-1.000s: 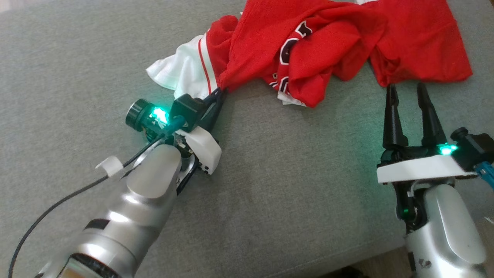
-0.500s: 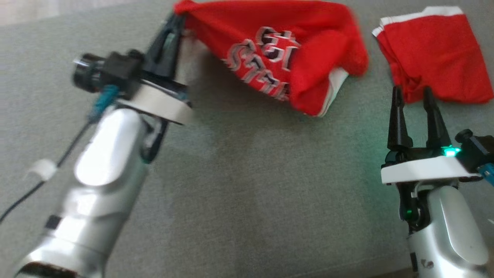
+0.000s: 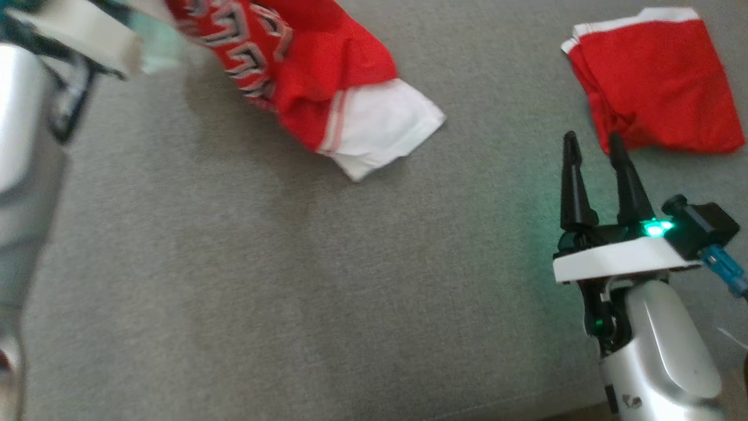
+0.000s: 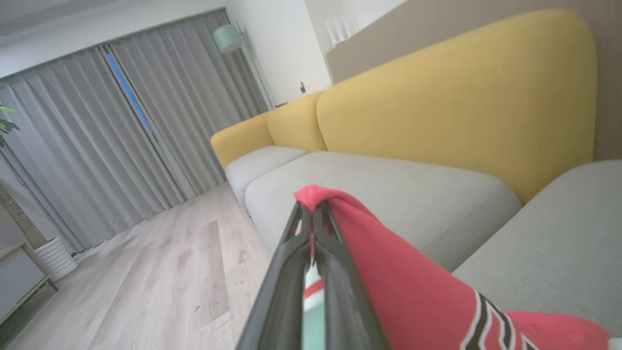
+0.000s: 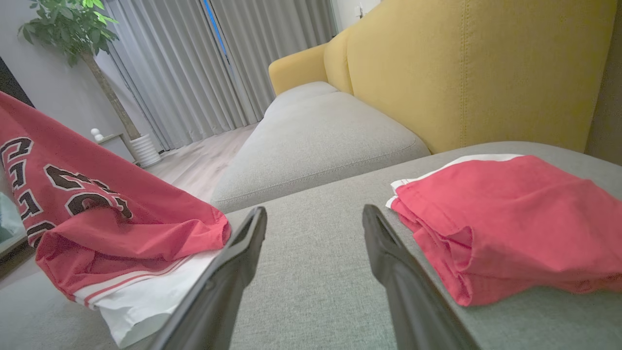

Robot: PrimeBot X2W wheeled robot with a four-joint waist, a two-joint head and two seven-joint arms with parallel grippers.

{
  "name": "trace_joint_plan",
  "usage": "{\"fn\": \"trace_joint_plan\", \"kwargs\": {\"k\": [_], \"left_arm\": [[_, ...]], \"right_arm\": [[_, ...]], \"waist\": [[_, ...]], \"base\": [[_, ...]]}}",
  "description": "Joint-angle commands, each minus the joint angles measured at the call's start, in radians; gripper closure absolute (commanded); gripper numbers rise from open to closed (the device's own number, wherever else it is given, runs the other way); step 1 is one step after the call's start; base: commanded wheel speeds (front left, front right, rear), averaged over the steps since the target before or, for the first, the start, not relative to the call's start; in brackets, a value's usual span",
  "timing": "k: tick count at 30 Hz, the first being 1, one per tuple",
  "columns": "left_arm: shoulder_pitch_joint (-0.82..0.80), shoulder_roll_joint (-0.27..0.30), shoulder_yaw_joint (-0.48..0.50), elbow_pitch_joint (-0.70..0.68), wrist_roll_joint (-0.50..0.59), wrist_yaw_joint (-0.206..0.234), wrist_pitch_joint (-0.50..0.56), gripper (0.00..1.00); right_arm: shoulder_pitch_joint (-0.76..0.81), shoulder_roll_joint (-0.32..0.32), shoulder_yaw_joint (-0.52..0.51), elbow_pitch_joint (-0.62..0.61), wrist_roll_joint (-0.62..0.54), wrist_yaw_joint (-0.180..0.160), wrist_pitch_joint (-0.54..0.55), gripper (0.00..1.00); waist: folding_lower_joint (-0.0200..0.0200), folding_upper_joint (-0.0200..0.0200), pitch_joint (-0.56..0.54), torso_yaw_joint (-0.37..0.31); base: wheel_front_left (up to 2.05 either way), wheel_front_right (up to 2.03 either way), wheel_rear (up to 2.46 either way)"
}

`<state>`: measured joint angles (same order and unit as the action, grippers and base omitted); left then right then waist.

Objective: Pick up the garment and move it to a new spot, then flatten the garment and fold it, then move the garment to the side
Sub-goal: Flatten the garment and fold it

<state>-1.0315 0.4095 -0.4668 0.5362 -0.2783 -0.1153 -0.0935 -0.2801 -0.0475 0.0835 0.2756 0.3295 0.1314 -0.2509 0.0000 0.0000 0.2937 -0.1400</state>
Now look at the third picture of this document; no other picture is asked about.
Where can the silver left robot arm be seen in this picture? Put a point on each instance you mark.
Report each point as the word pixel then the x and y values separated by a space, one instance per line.
pixel 23 175

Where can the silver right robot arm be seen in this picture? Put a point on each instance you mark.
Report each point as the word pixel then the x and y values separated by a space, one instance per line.
pixel 666 356

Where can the red Bulls 23 shorts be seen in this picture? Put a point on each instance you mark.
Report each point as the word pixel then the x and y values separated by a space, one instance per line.
pixel 654 82

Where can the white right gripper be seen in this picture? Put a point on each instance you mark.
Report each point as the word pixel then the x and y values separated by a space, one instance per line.
pixel 619 260

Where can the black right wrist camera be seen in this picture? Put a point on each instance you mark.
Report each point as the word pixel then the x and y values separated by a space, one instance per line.
pixel 701 225

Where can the grey sofa seat cushion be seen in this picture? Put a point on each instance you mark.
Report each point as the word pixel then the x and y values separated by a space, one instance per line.
pixel 350 292

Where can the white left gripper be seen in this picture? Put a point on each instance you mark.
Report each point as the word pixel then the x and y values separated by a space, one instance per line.
pixel 82 35

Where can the red and white Bulls jersey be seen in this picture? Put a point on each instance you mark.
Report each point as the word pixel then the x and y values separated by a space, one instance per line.
pixel 333 70

